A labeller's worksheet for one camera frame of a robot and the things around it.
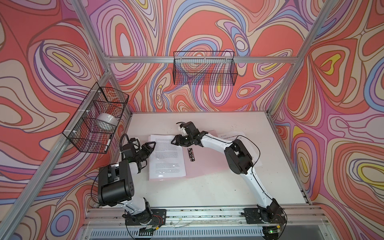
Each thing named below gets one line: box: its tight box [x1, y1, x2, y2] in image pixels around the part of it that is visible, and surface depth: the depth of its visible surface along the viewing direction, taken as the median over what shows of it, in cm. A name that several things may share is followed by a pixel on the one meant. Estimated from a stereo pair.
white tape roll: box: [96, 112, 119, 130], surface depth 73 cm
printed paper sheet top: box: [148, 134, 187, 181], surface depth 92 cm
